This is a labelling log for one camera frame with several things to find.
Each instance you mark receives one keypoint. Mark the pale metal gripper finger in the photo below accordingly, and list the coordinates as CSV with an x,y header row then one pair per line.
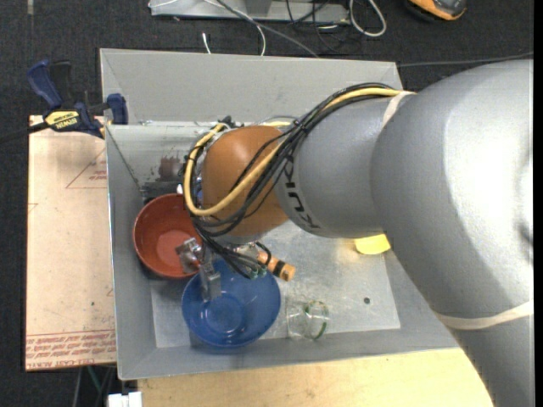
x,y
189,256
212,284

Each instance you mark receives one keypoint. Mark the red-brown bowl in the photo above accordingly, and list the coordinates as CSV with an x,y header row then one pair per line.
x,y
159,227

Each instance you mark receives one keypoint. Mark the blue bowl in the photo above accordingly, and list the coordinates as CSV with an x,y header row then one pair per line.
x,y
246,312

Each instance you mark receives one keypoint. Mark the clear glass cup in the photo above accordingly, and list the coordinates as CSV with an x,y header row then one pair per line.
x,y
307,320

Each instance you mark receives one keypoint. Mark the grey metal bin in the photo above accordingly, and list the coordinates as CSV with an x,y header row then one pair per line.
x,y
339,278

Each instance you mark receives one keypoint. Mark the brown cardboard board, red print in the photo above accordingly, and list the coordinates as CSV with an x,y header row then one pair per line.
x,y
68,235

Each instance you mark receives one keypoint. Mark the yellow round thing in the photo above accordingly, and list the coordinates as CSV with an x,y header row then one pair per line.
x,y
372,245

